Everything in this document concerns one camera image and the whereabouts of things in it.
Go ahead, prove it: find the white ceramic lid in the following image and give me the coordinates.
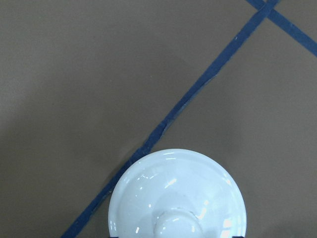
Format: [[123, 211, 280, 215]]
[[108, 149, 247, 238]]

